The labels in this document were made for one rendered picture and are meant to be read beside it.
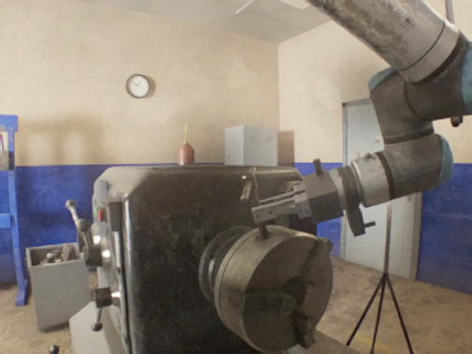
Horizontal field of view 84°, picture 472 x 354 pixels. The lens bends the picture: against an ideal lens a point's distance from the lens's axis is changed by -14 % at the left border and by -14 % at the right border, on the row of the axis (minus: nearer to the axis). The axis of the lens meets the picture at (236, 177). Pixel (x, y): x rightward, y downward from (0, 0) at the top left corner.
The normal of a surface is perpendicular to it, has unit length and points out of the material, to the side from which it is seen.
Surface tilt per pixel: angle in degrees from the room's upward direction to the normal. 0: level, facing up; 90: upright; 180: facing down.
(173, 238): 90
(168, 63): 90
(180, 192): 90
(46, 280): 90
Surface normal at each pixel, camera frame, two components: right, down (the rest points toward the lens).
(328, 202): -0.15, 0.27
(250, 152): 0.54, 0.04
